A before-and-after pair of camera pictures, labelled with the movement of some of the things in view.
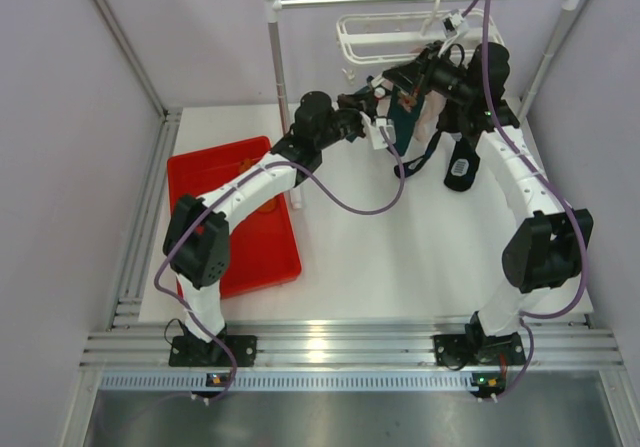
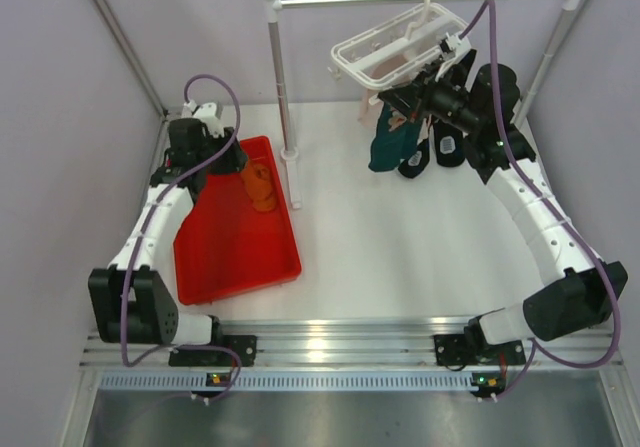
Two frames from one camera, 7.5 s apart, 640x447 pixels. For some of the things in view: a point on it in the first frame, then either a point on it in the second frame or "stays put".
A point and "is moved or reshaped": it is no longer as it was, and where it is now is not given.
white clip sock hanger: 364,38 is moved or reshaped
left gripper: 354,102 → 235,159
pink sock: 430,116 → 385,68
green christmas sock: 404,111 is moved or reshaped
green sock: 364,90 → 395,140
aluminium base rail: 559,341 stays put
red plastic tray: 263,248 stays put
